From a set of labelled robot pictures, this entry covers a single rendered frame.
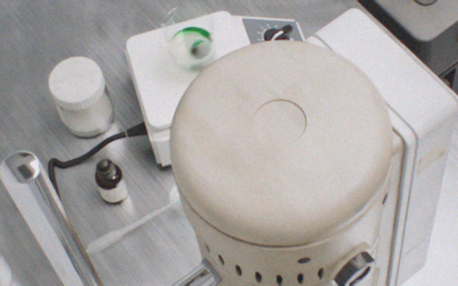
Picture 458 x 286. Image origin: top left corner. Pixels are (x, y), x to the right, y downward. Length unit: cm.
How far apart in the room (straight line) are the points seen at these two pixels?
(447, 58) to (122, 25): 71
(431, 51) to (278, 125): 129
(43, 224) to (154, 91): 73
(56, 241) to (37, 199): 4
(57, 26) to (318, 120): 85
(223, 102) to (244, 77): 2
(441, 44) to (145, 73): 75
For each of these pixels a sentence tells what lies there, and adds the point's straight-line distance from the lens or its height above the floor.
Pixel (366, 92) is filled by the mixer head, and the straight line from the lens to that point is 48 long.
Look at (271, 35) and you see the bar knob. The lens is 118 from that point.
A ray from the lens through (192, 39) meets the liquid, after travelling 110.
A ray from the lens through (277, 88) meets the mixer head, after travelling 48.
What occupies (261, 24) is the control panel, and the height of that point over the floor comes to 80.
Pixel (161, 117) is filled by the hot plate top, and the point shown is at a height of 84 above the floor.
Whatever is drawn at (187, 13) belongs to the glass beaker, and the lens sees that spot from 109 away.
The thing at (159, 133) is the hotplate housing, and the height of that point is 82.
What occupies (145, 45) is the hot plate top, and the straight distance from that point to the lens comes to 115.
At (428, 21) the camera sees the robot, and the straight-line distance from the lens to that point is 174.
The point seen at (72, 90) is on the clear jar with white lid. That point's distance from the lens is 114.
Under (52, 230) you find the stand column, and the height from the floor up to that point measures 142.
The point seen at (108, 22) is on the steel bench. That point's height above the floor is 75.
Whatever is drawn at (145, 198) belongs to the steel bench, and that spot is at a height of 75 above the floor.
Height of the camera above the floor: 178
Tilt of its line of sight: 61 degrees down
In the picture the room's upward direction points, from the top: 9 degrees counter-clockwise
